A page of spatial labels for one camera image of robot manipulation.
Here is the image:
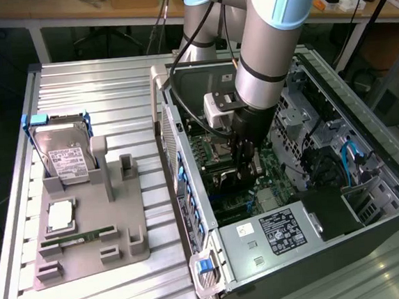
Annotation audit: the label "black box on floor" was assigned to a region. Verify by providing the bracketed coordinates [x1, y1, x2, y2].
[371, 77, 399, 128]

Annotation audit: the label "green RAM stick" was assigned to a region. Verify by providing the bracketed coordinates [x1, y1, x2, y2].
[40, 227, 116, 248]

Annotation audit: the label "grey power supply with label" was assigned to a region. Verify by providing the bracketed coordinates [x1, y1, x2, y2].
[217, 197, 329, 284]

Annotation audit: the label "grey metal disk bay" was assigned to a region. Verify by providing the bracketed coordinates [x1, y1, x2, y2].
[266, 81, 347, 158]

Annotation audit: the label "open black PC case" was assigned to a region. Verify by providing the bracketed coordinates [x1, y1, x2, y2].
[146, 43, 399, 299]

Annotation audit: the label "green motherboard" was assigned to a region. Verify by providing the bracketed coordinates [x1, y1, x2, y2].
[182, 113, 297, 228]

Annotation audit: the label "black chair base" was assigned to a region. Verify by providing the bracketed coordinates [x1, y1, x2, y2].
[71, 21, 146, 62]

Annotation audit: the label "white box with black item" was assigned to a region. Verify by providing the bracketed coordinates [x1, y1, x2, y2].
[322, 0, 353, 14]

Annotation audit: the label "silver CPU chip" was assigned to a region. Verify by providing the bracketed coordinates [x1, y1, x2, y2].
[45, 201, 77, 232]

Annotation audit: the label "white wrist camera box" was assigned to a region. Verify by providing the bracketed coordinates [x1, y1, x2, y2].
[201, 89, 243, 131]

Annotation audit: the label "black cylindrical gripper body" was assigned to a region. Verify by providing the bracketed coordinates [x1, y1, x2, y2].
[228, 102, 280, 151]

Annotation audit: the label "hard disk in blue carrier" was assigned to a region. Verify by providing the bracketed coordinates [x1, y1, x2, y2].
[19, 108, 100, 190]

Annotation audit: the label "silver chipset heatsink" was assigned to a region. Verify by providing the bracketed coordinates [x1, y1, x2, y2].
[255, 188, 279, 213]

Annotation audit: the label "wooden desk white legs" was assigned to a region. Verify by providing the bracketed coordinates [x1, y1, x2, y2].
[0, 0, 399, 105]

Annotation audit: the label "grey plastic parts rack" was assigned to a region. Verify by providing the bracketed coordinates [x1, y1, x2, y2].
[20, 132, 155, 293]

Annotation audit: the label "CPU socket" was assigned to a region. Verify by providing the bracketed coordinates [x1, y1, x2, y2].
[208, 134, 236, 163]

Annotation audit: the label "light blue wire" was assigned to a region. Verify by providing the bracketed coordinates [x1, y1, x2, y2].
[340, 138, 364, 187]

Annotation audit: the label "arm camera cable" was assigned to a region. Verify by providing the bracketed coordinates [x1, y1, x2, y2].
[141, 0, 244, 144]

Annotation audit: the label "black slanted pole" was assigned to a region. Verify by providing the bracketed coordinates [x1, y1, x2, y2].
[326, 0, 399, 74]

